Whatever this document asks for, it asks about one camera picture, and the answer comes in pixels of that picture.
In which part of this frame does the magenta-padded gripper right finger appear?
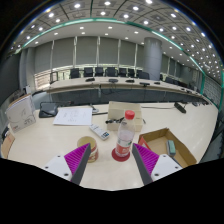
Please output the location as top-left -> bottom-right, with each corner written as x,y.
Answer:
131,142 -> 184,186

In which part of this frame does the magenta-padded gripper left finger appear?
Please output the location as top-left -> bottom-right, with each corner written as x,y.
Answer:
40,142 -> 92,186

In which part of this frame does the clear red-capped water bottle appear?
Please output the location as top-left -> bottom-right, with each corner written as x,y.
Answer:
114,109 -> 136,158

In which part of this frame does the open brown cardboard box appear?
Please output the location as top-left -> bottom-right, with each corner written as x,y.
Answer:
137,127 -> 198,169

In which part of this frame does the red and cream flowered mug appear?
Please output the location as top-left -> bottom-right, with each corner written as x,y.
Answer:
76,135 -> 100,164

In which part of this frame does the small green block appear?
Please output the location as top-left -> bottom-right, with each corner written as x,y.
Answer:
166,139 -> 177,158

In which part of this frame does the flat round red coaster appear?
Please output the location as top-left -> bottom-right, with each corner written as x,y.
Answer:
111,148 -> 132,163

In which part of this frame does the white remote control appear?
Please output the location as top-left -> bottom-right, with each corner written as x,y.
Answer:
88,123 -> 111,141

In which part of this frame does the white printed paper sheet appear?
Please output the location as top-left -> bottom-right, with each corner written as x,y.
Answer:
52,106 -> 94,127

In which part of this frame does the small black item on box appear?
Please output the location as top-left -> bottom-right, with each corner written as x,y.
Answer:
105,117 -> 125,125

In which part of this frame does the beige cardboard box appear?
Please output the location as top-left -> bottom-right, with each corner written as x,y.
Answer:
106,100 -> 145,133

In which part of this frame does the black flat desk device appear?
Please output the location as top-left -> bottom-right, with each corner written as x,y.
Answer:
38,101 -> 60,119

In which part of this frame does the black elongated table device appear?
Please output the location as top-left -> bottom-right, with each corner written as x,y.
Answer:
173,101 -> 188,115

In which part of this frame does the brown cardboard sheet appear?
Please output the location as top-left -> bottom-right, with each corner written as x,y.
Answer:
0,132 -> 16,160

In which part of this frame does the white printed carton box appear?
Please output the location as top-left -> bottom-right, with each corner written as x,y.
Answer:
4,93 -> 37,134

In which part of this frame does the long curved conference desk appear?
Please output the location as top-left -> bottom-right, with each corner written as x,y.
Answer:
44,76 -> 209,106

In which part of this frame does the row of black office chairs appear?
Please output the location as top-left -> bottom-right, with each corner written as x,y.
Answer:
69,66 -> 152,81

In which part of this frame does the group of round ceiling lights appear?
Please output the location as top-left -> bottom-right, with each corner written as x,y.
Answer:
9,0 -> 224,81

